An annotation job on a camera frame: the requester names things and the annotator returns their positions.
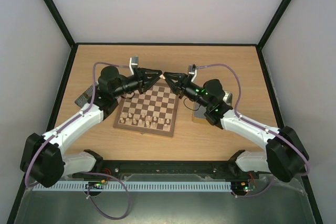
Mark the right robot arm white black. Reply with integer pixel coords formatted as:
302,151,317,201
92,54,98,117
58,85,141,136
163,72,309,183

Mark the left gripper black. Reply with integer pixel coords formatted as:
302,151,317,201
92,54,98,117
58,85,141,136
113,68,163,98

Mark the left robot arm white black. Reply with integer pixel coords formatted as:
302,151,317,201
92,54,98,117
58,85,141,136
20,65,162,187

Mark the silver tin with dark pieces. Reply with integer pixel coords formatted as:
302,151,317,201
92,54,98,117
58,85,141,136
75,85,94,108

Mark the purple cable loop front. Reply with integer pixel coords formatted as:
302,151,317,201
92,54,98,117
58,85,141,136
85,171,132,221

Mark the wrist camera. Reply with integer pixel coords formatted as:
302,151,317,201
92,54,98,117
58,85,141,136
129,56,139,75
187,64,197,82

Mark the gold tin with light pieces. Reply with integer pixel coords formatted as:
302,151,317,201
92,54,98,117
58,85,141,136
191,91,234,125

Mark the light blue cable duct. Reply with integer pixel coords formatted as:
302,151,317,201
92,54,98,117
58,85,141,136
33,181,232,192

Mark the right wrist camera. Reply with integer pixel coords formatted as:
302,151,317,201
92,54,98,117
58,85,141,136
187,64,197,82

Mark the black aluminium frame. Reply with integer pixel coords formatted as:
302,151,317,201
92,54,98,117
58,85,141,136
7,0,323,223

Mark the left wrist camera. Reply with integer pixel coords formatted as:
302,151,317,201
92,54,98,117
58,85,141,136
129,56,139,75

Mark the wooden chess board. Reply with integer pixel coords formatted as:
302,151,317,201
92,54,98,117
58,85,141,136
113,82,179,137

